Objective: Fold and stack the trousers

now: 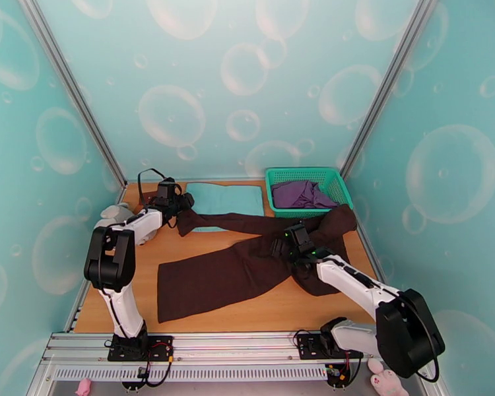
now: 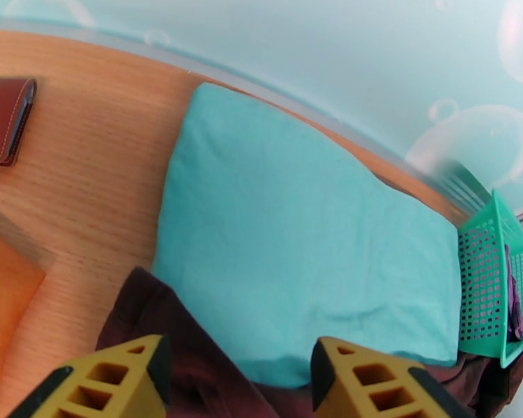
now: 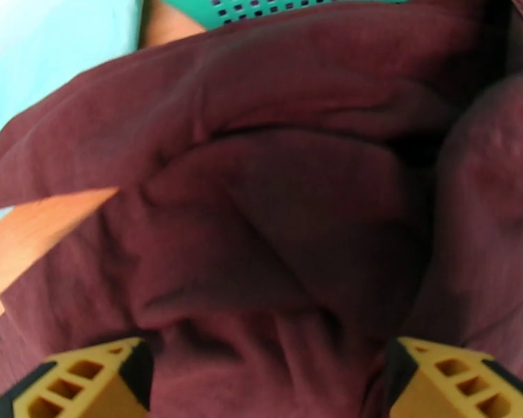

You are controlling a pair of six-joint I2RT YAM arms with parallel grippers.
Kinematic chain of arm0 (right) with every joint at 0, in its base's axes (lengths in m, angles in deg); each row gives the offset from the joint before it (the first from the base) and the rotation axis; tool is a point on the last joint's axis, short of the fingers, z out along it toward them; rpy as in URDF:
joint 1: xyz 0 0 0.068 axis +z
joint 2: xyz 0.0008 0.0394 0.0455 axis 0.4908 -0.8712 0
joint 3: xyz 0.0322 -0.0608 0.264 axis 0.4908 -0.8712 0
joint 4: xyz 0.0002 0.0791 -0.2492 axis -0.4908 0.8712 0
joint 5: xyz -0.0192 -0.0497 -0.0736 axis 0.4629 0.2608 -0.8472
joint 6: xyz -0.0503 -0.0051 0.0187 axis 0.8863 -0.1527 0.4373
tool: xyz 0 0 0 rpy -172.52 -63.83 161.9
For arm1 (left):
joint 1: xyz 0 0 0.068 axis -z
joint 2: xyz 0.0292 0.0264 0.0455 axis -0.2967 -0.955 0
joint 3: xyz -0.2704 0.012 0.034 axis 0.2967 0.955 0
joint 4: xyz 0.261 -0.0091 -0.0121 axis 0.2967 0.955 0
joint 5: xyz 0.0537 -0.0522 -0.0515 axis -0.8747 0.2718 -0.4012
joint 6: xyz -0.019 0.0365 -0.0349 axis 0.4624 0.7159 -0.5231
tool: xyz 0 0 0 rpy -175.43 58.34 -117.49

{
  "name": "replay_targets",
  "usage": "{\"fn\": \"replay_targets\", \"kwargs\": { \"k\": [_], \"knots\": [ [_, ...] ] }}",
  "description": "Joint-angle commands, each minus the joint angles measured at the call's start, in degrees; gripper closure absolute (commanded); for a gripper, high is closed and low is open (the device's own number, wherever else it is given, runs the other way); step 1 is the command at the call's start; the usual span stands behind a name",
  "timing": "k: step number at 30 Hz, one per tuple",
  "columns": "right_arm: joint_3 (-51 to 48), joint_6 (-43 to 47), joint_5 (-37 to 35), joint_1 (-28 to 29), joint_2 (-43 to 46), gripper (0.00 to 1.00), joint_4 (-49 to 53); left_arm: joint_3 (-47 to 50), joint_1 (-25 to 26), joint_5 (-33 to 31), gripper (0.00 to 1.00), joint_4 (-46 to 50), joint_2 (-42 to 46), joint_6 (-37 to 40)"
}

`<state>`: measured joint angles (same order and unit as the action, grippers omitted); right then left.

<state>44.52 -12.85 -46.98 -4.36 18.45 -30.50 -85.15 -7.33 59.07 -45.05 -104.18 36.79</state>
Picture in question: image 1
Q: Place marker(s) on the dark brown trousers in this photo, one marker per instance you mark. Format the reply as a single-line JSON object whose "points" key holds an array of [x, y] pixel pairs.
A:
{"points": [[214, 279]]}

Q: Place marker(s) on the green plastic basket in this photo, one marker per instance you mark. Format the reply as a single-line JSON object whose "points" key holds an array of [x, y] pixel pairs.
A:
{"points": [[309, 174]]}

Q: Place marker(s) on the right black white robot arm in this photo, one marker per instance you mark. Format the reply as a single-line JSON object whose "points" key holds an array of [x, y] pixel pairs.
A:
{"points": [[404, 329]]}

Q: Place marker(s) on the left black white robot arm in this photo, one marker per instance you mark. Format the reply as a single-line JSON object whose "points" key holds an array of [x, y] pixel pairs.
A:
{"points": [[109, 258]]}

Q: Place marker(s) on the folded teal trousers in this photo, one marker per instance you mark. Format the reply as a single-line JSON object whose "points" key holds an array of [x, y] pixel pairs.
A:
{"points": [[227, 199]]}

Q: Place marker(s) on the purple trousers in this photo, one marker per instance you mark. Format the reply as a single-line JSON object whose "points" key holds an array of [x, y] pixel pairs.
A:
{"points": [[297, 197]]}

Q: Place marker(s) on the dark brown leather wallet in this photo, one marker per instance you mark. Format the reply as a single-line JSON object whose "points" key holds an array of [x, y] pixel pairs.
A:
{"points": [[149, 197]]}

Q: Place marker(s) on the grey white plush dog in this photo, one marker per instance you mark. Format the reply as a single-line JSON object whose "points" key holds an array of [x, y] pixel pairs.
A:
{"points": [[107, 215]]}

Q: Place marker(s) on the pink white plush rabbit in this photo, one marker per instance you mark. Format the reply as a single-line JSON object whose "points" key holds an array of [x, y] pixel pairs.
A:
{"points": [[385, 382]]}

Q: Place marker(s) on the small pink plush toy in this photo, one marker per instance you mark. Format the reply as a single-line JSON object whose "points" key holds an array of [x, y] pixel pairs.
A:
{"points": [[83, 387]]}

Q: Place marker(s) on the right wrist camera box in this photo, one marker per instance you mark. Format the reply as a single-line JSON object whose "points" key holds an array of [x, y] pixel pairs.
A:
{"points": [[299, 233]]}

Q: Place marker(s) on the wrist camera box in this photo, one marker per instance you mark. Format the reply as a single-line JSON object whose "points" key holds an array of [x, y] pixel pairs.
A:
{"points": [[166, 188], [299, 233]]}

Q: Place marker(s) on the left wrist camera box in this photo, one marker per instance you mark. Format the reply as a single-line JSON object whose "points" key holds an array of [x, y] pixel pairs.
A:
{"points": [[166, 188]]}

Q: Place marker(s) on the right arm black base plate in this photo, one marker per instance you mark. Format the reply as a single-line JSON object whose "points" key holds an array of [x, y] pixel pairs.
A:
{"points": [[309, 349]]}

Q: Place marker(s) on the aluminium front frame rail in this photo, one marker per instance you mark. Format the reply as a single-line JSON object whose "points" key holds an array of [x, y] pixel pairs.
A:
{"points": [[231, 345]]}

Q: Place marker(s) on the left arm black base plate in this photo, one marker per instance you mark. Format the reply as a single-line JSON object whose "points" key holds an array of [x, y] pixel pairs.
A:
{"points": [[161, 351]]}

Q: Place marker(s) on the aluminium frame post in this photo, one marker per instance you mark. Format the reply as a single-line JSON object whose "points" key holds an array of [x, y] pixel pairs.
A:
{"points": [[72, 89], [389, 77]]}

